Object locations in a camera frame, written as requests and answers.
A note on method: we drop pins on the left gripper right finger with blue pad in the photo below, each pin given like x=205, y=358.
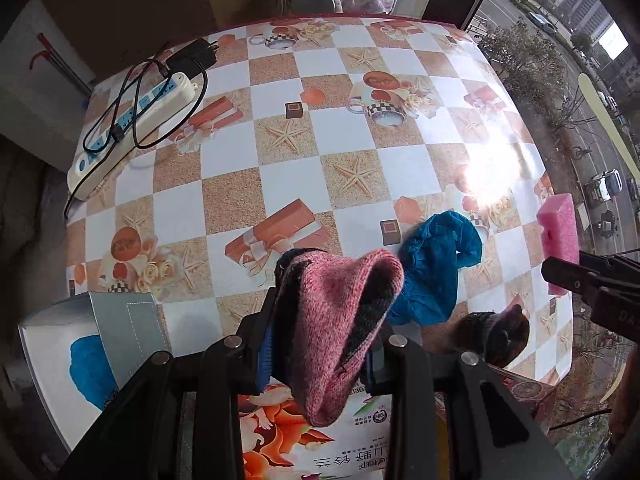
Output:
x=453, y=407

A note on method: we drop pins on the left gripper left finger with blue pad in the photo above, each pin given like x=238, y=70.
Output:
x=178, y=416

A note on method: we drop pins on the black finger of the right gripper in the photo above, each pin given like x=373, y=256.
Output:
x=608, y=285

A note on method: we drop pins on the blue nonwoven cap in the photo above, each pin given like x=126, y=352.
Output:
x=432, y=257
x=90, y=371

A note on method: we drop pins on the pink black knit hat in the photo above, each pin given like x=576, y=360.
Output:
x=327, y=312

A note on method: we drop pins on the leopard print cloth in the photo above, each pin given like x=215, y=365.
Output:
x=499, y=338

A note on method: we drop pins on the pink foam block on table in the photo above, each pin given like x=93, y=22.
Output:
x=559, y=236

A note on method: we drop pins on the floral tissue pack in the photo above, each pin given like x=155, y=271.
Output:
x=278, y=442

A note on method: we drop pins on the blue nonwoven cap in box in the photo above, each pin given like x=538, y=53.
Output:
x=90, y=371

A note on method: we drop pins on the white storage box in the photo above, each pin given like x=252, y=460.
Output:
x=130, y=331

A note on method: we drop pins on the patterned tablecloth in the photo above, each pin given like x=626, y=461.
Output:
x=338, y=133

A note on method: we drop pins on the white power strip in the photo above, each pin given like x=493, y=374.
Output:
x=112, y=141

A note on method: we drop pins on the black power adapter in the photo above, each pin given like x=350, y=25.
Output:
x=192, y=59

